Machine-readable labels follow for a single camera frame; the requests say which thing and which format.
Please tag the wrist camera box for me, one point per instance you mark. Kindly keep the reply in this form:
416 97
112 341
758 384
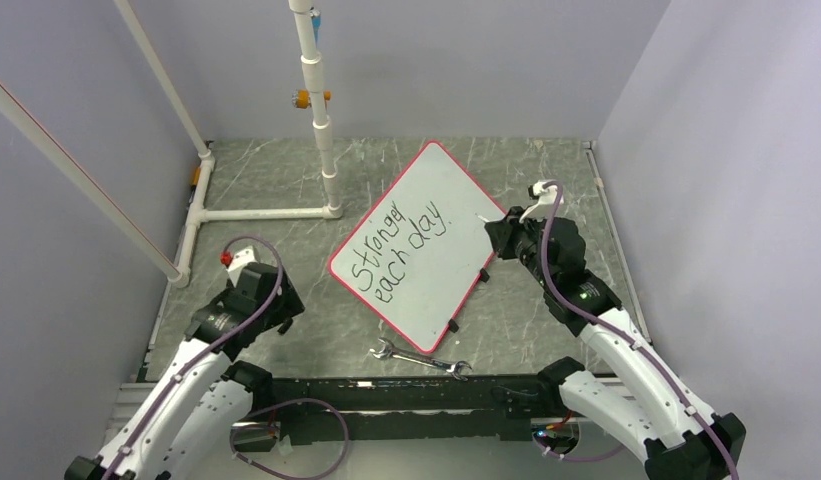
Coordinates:
235 262
544 194

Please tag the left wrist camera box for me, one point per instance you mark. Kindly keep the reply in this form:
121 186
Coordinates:
235 262

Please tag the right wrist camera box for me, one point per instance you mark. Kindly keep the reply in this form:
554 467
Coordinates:
544 194

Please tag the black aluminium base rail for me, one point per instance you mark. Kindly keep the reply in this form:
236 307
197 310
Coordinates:
511 407

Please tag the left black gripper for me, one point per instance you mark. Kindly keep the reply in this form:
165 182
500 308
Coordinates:
286 304

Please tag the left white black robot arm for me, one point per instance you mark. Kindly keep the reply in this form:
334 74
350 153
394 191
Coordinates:
207 387

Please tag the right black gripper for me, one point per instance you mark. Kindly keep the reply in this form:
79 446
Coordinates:
504 231

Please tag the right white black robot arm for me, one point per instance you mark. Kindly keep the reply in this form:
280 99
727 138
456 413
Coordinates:
668 428

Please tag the silver double ended wrench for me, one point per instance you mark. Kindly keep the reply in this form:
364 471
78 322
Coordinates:
387 350

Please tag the red framed whiteboard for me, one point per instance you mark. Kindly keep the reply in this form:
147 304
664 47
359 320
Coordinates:
415 256

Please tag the white pvc pipe frame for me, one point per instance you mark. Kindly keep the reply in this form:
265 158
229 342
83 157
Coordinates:
91 192

